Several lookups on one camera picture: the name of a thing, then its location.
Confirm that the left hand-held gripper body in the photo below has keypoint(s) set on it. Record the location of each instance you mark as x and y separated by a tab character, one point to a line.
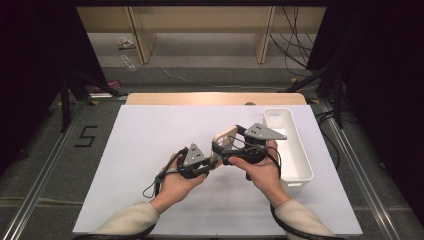
193	156

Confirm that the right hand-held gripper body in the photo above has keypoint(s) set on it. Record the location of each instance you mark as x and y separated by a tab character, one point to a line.
258	131

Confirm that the white plastic bin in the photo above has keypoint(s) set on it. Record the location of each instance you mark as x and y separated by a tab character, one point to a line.
296	160

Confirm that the person's left hand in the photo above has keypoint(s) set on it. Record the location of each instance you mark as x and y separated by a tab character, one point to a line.
175	188

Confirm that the person's right hand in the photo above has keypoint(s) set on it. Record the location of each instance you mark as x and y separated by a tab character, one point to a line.
265	175

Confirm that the yellow tape piece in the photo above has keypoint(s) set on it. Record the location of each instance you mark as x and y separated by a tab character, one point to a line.
293	80
315	101
93	103

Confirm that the black metal stand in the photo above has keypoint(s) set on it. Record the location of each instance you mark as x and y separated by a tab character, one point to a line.
338	106
65	106

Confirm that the pink object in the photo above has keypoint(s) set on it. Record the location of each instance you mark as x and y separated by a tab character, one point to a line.
113	84

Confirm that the white flat object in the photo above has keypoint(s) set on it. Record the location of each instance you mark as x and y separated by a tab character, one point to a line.
100	95

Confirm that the clear plastic bottle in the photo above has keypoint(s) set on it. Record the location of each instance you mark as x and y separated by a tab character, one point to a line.
128	63

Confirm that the light wooden shelf unit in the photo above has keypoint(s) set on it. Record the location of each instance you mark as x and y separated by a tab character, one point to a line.
200	20

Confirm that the black curtain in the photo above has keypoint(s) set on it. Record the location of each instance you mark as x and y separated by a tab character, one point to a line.
33	66
383	66

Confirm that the aluminium floor rail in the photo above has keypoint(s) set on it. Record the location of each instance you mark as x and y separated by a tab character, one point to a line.
43	173
365	173

